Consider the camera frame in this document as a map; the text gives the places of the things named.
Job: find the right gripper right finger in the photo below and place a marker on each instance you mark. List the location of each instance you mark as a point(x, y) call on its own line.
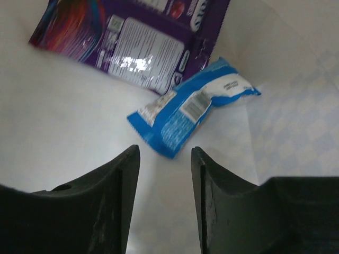
point(283, 215)

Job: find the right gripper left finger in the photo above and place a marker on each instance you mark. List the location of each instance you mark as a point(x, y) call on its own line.
point(90, 214)

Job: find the blue checkered paper bag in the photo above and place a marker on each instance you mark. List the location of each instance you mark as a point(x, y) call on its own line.
point(61, 119)

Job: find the blue white snack pack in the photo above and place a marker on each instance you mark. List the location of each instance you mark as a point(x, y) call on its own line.
point(167, 123)

